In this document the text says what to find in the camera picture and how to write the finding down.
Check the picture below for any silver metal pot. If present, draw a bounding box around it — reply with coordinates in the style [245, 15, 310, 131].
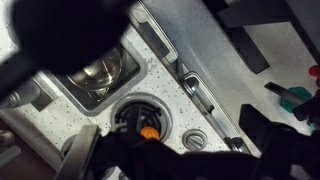
[66, 46, 125, 102]

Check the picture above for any green plastic floor object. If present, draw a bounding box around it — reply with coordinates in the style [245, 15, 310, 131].
[279, 86, 313, 113]

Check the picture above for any white cabinet door handle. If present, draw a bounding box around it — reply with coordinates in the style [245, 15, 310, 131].
[128, 0, 180, 66]

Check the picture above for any grey toy sink basin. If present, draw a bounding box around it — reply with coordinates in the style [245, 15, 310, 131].
[46, 34, 149, 118]

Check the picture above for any silver oven door handle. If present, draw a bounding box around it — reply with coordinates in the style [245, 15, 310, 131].
[181, 71, 252, 155]

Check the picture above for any silver toy faucet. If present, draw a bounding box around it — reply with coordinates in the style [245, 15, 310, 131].
[0, 79, 56, 112]

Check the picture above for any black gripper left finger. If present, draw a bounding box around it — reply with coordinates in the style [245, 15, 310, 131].
[54, 125, 183, 180]

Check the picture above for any black toy stove burner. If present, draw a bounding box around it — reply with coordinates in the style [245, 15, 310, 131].
[111, 92, 174, 144]

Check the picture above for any round silver stove knob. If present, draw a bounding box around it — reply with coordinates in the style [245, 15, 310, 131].
[181, 128, 210, 152]

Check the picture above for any red round floor object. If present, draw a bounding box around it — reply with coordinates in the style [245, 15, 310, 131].
[308, 64, 320, 78]

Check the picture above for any orange rubber toy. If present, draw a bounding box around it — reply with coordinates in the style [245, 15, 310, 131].
[139, 126, 161, 141]

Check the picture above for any wooden toy kitchen unit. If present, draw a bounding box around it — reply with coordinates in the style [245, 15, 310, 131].
[0, 0, 254, 180]

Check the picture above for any silver dome front knob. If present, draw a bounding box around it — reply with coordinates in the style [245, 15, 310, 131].
[226, 136, 251, 155]
[181, 76, 201, 98]

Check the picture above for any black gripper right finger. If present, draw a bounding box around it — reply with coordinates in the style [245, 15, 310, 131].
[233, 103, 320, 180]

